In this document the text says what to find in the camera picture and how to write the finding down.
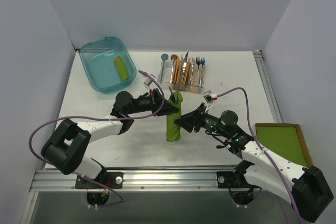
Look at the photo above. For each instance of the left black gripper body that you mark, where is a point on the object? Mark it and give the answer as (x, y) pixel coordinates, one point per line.
(157, 102)

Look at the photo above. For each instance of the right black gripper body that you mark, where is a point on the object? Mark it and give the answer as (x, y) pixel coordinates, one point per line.
(197, 118)

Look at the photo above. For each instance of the green paper napkin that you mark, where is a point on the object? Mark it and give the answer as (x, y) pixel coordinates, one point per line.
(173, 132)

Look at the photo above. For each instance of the copper fork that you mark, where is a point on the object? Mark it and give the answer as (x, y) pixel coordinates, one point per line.
(172, 96)

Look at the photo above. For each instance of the teal spoon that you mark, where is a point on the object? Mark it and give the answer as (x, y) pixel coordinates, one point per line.
(164, 58)
(176, 98)

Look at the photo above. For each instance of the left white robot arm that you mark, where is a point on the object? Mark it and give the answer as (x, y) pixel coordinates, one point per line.
(66, 147)

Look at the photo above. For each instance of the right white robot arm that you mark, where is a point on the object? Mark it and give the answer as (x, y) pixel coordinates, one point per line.
(305, 188)

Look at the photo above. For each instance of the rolled green napkin bundle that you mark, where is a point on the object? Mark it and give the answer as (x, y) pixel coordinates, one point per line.
(121, 69)

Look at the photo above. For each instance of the green napkin stack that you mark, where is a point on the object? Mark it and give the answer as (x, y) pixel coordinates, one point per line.
(282, 141)

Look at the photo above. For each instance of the cardboard napkin tray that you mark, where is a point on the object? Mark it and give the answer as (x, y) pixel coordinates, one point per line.
(299, 134)

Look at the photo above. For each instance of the clear cutlery organizer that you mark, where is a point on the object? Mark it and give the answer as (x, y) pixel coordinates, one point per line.
(190, 84)

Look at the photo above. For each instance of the black knife in organizer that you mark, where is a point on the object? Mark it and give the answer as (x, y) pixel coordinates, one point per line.
(186, 65)

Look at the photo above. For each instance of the copper spoon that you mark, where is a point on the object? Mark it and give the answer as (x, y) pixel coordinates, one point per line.
(174, 58)

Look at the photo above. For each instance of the teal spoon in organizer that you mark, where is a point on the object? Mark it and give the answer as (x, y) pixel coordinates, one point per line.
(164, 58)

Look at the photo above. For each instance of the teal plastic bin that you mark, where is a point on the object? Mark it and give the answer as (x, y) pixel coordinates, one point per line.
(98, 62)

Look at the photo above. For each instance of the blue iridescent fork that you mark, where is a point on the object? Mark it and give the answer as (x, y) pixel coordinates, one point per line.
(202, 70)

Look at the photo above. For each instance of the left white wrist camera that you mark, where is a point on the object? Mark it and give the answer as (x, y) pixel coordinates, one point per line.
(149, 80)

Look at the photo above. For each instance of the aluminium frame rail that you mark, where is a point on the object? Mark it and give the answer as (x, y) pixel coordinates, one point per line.
(169, 179)

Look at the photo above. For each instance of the right side aluminium rail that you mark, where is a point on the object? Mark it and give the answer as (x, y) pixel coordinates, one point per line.
(259, 60)

